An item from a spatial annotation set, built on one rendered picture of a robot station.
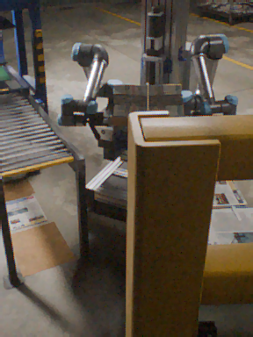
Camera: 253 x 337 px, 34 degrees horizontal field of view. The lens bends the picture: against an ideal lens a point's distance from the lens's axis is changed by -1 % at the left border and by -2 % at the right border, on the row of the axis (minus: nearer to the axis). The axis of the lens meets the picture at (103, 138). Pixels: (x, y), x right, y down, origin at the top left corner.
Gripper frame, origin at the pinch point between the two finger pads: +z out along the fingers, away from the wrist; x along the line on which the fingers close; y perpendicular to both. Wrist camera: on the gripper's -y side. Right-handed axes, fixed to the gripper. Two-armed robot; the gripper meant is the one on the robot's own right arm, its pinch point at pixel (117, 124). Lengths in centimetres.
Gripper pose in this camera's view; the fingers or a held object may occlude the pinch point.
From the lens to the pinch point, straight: 249.6
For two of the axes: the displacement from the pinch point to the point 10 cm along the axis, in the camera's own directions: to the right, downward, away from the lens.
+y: 0.1, -9.9, -1.2
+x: 0.8, -1.1, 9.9
